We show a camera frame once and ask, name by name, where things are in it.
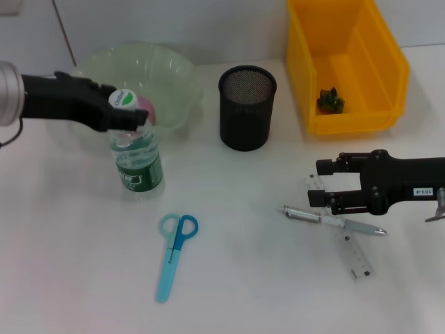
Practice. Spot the green plastic wrapper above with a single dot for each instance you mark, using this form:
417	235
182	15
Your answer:
331	101

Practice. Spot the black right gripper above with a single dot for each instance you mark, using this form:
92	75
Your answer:
393	181

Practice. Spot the translucent green fruit bowl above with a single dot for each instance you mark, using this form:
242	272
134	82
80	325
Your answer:
170	80

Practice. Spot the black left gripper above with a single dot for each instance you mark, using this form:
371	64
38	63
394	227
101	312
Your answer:
62	97

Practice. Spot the black mesh pen holder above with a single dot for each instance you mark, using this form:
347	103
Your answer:
245	118

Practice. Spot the silver white pen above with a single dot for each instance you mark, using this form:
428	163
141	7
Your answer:
302	214

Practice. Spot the pink peach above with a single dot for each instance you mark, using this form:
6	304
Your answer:
147	108

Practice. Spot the blue and teal scissors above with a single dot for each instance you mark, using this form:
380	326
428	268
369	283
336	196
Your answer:
174	240

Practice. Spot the yellow plastic bin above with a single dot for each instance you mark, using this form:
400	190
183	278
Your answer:
368	69

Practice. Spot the clear plastic ruler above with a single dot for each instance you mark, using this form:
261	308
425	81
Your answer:
351	250

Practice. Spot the clear green-label water bottle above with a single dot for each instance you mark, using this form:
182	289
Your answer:
139	167

